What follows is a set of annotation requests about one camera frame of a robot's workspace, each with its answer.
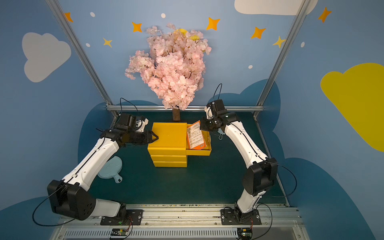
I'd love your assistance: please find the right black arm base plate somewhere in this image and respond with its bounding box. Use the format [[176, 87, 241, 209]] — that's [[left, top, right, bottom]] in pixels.
[[220, 207, 262, 225]]

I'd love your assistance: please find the pink blossom artificial tree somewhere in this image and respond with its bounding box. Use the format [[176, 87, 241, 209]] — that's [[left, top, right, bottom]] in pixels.
[[125, 24, 212, 122]]

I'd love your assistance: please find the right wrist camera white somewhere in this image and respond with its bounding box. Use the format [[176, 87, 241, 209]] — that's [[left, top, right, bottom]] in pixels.
[[205, 106, 214, 120]]

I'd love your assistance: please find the right circuit board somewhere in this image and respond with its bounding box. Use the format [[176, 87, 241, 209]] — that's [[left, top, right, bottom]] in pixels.
[[237, 228, 253, 240]]

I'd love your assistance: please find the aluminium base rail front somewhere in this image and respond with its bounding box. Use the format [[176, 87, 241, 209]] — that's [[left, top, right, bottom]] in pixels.
[[51, 204, 310, 240]]

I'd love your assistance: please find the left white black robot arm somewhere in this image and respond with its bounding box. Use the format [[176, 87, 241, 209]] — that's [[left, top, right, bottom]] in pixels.
[[47, 129, 159, 221]]

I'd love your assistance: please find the light blue hand brush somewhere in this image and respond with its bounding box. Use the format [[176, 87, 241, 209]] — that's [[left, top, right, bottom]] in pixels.
[[218, 128, 226, 141]]

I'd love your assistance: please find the yellow top drawer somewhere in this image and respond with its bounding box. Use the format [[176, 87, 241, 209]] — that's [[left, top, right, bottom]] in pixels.
[[186, 131, 212, 156]]

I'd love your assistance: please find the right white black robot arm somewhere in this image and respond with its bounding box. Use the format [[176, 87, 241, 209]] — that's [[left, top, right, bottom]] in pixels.
[[201, 109, 278, 215]]

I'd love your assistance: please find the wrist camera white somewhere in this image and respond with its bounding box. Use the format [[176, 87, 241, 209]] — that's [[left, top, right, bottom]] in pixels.
[[135, 117, 149, 132], [205, 106, 214, 120]]

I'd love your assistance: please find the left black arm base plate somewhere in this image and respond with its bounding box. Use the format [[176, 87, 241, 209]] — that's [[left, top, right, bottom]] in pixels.
[[100, 209, 144, 226]]

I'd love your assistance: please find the light blue dustpan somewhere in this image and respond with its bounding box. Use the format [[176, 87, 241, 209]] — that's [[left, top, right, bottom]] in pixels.
[[98, 156, 123, 184]]

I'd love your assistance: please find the circuit board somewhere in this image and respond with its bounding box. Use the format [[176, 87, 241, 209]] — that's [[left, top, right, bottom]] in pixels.
[[111, 229, 129, 238], [237, 228, 253, 240]]

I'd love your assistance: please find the yellow drawer cabinet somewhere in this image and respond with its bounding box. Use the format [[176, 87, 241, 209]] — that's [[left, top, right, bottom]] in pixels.
[[148, 123, 188, 168]]

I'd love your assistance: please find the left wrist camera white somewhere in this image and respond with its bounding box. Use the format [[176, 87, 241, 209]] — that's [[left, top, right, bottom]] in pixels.
[[135, 117, 149, 132]]

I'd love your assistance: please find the aluminium frame rail back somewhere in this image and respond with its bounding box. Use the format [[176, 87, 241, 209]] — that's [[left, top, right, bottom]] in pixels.
[[106, 104, 265, 113]]

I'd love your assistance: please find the orange seed bag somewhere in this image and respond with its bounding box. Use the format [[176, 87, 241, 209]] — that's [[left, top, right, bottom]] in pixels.
[[187, 121, 207, 150]]

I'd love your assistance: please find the left circuit board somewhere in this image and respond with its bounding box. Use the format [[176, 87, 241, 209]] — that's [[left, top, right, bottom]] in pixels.
[[111, 229, 129, 238]]

